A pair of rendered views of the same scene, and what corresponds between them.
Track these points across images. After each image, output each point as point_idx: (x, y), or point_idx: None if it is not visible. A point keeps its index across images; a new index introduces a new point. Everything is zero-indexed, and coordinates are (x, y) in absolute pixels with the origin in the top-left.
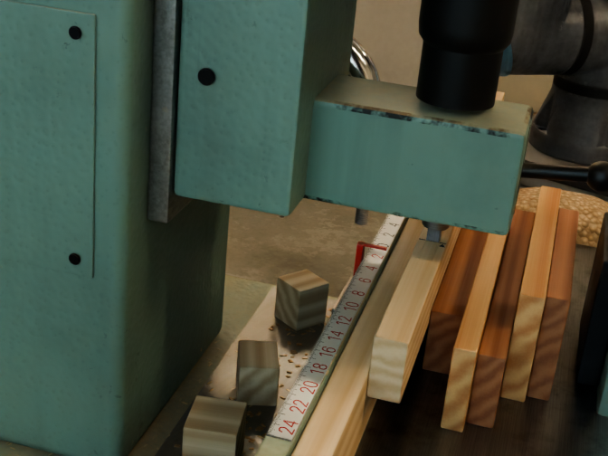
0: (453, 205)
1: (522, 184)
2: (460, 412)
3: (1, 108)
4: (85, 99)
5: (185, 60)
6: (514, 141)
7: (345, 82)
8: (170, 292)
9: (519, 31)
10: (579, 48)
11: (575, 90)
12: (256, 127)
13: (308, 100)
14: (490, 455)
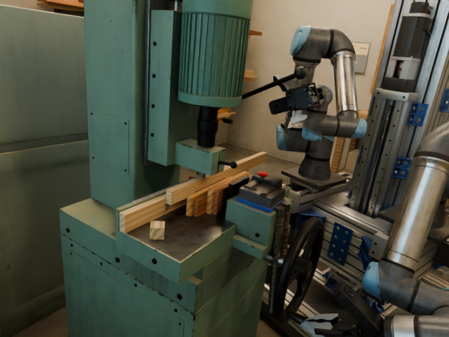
0: (200, 168)
1: (292, 182)
2: (188, 211)
3: (114, 138)
4: (127, 136)
5: (149, 131)
6: (210, 154)
7: (188, 140)
8: (153, 183)
9: (288, 139)
10: (306, 145)
11: (308, 157)
12: (160, 146)
13: (172, 142)
14: (191, 220)
